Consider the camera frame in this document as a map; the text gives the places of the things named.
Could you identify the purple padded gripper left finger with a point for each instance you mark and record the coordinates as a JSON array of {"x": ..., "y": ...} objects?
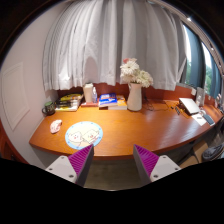
[{"x": 75, "y": 167}]

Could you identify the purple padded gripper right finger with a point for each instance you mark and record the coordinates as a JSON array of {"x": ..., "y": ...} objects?
[{"x": 152, "y": 167}]

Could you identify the round cartoon mouse pad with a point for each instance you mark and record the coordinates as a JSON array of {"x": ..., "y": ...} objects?
[{"x": 83, "y": 134}]

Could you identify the pink white computer mouse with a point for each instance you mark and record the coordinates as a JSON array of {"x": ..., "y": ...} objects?
[{"x": 55, "y": 126}]

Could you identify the grey office chair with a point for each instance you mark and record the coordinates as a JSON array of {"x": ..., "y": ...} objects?
[{"x": 212, "y": 153}]

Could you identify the stack of yellow books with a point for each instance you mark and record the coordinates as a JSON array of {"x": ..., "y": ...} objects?
[{"x": 70, "y": 102}]

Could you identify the dark green mug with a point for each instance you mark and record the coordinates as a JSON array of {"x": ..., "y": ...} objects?
[{"x": 48, "y": 109}]

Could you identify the yellow book under blue book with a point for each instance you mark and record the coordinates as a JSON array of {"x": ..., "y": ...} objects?
[{"x": 121, "y": 103}]

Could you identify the white ceramic vase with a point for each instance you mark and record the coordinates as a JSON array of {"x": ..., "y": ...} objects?
[{"x": 134, "y": 102}]

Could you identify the white paper sheet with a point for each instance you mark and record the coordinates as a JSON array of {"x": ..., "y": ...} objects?
[{"x": 199, "y": 118}]

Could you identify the silver laptop on stand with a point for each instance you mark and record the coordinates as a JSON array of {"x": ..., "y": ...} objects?
[{"x": 189, "y": 106}]

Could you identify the small clear bottle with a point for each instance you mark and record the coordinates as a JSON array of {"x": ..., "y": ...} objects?
[{"x": 94, "y": 95}]

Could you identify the dark smartphone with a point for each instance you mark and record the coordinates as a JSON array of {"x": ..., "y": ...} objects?
[{"x": 209, "y": 120}]

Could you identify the blue white book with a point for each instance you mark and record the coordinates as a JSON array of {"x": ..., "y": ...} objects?
[{"x": 107, "y": 100}]

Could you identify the white tissue container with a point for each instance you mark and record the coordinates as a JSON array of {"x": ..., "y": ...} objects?
[{"x": 88, "y": 89}]

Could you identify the white flower bouquet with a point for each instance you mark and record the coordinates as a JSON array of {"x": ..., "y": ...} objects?
[{"x": 131, "y": 73}]

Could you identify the white curtain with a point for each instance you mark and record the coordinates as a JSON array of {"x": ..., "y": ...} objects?
[{"x": 90, "y": 39}]

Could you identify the grey photo frame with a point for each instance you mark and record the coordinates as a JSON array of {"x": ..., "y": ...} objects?
[{"x": 200, "y": 96}]

